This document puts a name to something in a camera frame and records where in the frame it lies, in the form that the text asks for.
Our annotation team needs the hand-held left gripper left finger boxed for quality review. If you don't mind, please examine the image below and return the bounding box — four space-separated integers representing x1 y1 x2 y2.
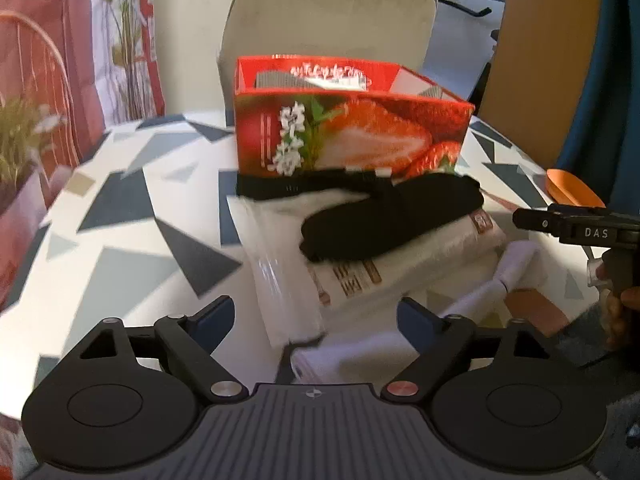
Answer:
74 295 249 404

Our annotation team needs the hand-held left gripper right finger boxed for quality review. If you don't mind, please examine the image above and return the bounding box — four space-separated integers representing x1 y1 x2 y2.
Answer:
380 296 554 404

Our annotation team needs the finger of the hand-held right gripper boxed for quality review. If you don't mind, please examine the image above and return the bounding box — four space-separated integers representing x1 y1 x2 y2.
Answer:
512 204 640 249

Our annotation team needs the white packet with brown labels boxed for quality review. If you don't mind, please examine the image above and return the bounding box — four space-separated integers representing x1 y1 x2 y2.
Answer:
304 210 507 312

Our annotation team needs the plastic bag with black socks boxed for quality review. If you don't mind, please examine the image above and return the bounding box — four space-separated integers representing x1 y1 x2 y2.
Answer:
289 329 418 387

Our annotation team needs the clear plastic packet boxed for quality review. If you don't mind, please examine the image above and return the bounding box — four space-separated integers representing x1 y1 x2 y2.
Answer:
226 194 327 347

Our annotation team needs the black sock with white trim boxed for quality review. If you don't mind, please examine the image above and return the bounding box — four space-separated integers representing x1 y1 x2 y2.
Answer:
235 167 397 202

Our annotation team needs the red strawberry print cardboard box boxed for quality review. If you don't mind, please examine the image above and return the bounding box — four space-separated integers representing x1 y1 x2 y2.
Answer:
232 55 476 184

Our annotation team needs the person's right forearm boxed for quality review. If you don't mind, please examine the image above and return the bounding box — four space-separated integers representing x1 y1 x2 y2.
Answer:
552 302 640 377

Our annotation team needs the person's right hand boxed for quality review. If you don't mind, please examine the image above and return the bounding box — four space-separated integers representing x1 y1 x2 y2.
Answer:
596 264 633 352

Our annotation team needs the orange plastic object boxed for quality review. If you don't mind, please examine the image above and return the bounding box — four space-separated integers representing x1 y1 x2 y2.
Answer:
545 167 607 209

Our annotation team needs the geometric patterned tablecloth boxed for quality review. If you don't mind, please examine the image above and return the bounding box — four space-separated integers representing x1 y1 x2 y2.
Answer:
0 109 618 480

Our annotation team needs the teal curtain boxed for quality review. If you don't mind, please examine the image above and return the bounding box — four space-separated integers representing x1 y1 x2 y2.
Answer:
555 0 640 212

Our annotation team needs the wooden panel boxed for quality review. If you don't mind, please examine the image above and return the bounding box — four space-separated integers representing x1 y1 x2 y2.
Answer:
477 0 610 172

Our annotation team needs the beige upholstered chair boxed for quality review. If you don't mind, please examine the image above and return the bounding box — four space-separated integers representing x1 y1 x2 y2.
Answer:
216 0 440 112

